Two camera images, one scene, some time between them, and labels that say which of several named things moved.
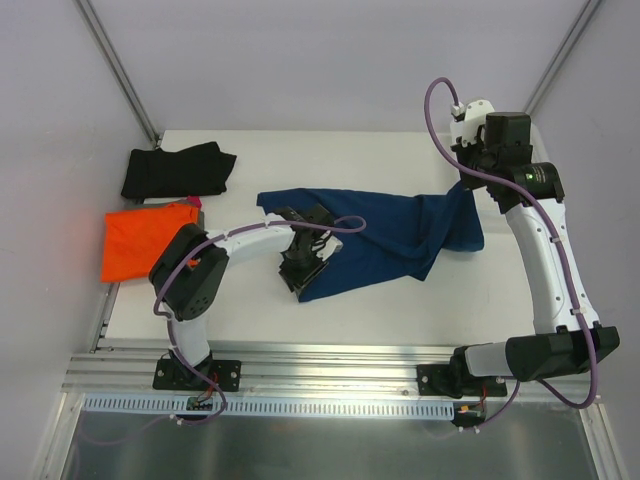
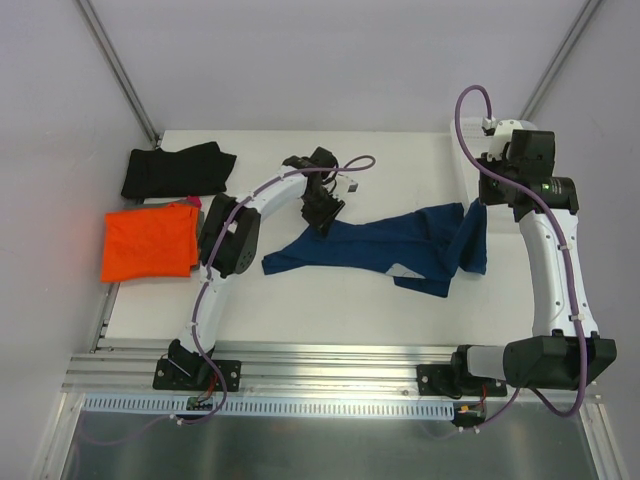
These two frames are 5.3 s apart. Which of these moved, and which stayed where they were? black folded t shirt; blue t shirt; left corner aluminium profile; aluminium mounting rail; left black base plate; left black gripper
Moved: blue t shirt; left black gripper
Stayed: left corner aluminium profile; aluminium mounting rail; black folded t shirt; left black base plate
